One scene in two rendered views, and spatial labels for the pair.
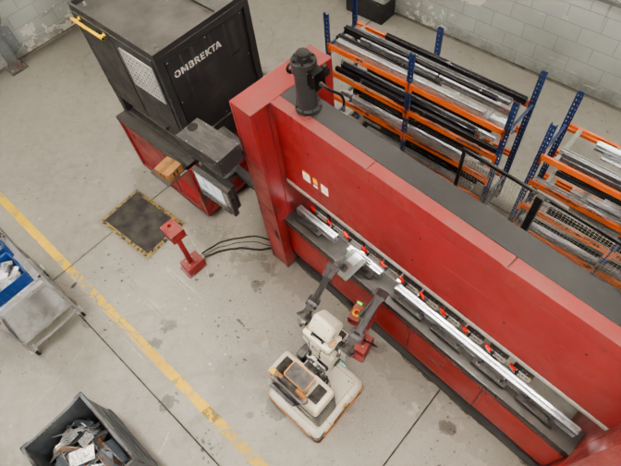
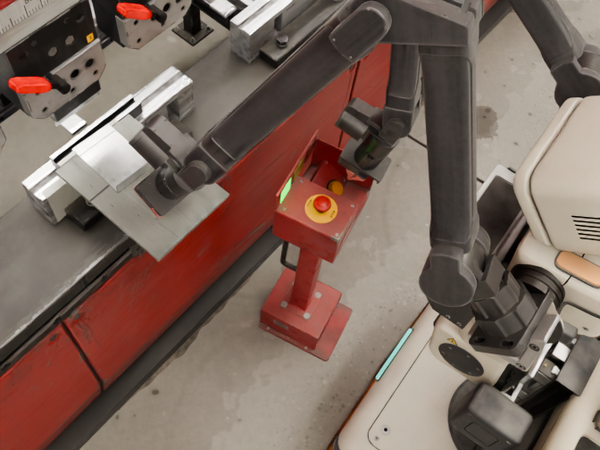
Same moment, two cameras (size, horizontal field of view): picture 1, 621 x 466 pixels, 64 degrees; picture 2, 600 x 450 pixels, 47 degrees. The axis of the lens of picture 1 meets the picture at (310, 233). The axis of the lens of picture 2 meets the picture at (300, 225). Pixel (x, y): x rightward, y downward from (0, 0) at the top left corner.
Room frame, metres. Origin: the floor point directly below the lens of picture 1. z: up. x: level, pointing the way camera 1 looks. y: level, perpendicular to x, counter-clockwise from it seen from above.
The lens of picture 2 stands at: (2.03, 0.39, 2.09)
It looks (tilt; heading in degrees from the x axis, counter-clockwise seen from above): 62 degrees down; 248
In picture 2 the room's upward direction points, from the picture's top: 10 degrees clockwise
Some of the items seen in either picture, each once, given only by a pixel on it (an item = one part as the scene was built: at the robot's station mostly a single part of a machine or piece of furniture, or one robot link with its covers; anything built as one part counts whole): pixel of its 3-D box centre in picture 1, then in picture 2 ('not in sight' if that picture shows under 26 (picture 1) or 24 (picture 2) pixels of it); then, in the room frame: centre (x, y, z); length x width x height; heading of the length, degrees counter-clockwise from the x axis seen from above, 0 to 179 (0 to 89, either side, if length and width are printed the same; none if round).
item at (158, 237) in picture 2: (348, 264); (143, 184); (2.07, -0.29, 1.00); 0.26 x 0.18 x 0.01; 127
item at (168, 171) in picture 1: (167, 167); not in sight; (3.47, 1.34, 1.04); 0.30 x 0.26 x 0.12; 41
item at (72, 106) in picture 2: not in sight; (72, 93); (2.16, -0.41, 1.13); 0.10 x 0.02 x 0.10; 37
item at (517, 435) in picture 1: (408, 330); (300, 129); (1.62, -0.76, 0.41); 3.00 x 0.21 x 0.83; 37
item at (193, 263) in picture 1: (182, 248); not in sight; (2.90, 1.37, 0.41); 0.25 x 0.20 x 0.83; 127
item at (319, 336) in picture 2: (359, 346); (307, 312); (1.66, -0.31, 0.06); 0.25 x 0.20 x 0.12; 140
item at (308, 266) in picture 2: not in sight; (309, 263); (1.69, -0.33, 0.39); 0.05 x 0.05 x 0.54; 50
